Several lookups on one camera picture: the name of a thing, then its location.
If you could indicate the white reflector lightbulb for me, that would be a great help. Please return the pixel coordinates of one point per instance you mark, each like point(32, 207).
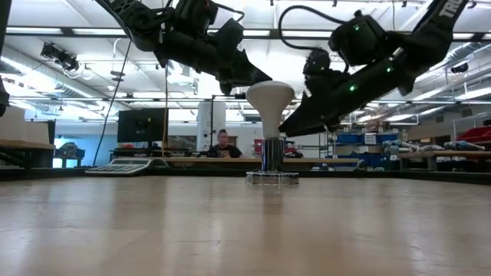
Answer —
point(270, 99)

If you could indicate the chrome lamp socket base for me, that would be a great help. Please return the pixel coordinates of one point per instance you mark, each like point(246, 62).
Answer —
point(272, 155)

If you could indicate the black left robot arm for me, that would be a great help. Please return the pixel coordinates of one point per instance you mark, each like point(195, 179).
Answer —
point(134, 19)

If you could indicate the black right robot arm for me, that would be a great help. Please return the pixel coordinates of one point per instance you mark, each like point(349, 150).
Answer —
point(433, 34)

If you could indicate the blue storage bin shelf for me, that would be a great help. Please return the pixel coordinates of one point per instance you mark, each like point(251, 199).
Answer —
point(347, 138)

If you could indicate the black tubular stand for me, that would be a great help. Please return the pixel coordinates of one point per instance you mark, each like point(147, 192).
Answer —
point(211, 126)

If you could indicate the white building pillar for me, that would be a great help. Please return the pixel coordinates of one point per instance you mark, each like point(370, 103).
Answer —
point(203, 126)

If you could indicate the person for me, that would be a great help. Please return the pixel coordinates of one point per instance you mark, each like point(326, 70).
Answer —
point(224, 149)

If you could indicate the black computer monitor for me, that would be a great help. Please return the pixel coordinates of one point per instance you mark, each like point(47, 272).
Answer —
point(142, 124)

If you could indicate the wooden workbench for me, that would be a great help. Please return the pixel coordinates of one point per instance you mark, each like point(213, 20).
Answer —
point(441, 155)

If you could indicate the red storage bin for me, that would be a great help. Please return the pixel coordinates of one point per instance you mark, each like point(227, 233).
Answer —
point(475, 135)

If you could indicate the black overhead light bar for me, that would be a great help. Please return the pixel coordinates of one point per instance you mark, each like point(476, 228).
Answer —
point(67, 31)

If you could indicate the grey desk calculator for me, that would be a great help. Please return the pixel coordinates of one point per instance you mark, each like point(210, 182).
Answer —
point(119, 167)

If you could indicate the white cardboard box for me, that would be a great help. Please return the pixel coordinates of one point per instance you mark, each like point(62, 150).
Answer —
point(37, 132)
point(11, 124)

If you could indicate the wooden side bench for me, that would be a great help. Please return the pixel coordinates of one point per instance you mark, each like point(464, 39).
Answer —
point(23, 145)

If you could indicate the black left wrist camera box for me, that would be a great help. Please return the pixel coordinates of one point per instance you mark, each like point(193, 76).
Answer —
point(228, 34)

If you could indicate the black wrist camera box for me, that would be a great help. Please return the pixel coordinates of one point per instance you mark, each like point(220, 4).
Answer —
point(228, 34)
point(316, 62)

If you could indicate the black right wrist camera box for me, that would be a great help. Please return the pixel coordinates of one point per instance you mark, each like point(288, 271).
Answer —
point(316, 62)

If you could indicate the black aluminium table frame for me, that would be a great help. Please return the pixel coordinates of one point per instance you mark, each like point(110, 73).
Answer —
point(383, 175)

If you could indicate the black ceiling mounted camera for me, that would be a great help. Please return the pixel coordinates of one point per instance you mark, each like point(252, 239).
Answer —
point(59, 56)

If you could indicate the black vertical post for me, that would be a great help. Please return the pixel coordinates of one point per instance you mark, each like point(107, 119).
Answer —
point(4, 46)

